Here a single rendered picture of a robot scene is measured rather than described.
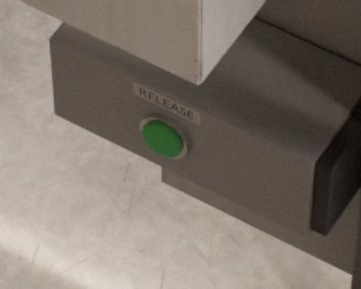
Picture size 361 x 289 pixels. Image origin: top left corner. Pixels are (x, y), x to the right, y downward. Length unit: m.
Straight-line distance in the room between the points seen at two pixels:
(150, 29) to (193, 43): 0.03
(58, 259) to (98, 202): 0.10
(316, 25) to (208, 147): 0.10
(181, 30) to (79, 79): 0.26
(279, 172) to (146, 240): 1.39
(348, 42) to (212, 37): 0.22
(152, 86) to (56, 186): 1.44
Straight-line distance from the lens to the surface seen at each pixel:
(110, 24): 1.28
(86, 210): 2.87
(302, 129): 1.44
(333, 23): 1.46
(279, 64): 1.47
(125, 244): 2.84
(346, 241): 1.63
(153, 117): 1.48
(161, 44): 1.27
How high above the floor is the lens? 2.32
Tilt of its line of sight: 52 degrees down
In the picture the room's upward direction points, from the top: straight up
